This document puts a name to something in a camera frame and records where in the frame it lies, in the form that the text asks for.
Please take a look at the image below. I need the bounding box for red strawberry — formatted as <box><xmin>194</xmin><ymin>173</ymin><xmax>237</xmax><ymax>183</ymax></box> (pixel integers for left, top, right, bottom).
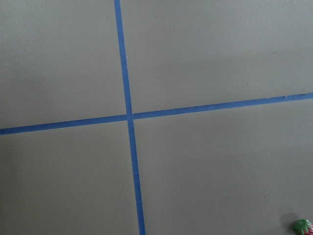
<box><xmin>292</xmin><ymin>219</ymin><xmax>313</xmax><ymax>235</ymax></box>

